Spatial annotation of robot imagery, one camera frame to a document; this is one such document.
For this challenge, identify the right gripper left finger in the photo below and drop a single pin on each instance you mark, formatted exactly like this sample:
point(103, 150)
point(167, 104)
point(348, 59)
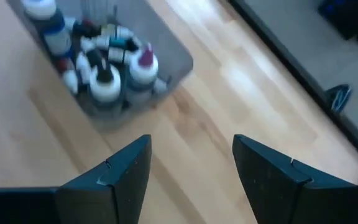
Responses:
point(120, 186)

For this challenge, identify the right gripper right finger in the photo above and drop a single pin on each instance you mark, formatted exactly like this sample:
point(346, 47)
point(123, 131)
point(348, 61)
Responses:
point(275, 186)

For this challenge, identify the large black food coloring bottle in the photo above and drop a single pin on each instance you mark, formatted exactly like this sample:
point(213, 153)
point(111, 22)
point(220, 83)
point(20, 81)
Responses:
point(104, 90)

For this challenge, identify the small red food coloring bottle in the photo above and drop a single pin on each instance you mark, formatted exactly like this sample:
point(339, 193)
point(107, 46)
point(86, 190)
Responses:
point(70, 82)

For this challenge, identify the large purple food coloring bottle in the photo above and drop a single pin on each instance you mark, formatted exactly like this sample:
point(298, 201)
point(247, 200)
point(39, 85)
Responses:
point(143, 73)

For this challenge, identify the large blue food coloring bottle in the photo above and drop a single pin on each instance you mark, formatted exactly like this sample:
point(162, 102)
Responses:
point(56, 37)

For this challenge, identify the translucent grey plastic bin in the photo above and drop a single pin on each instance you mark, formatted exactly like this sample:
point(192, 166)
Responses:
point(172, 46)

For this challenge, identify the dark blurry background object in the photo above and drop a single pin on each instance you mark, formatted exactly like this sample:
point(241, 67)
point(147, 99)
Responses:
point(350, 18)

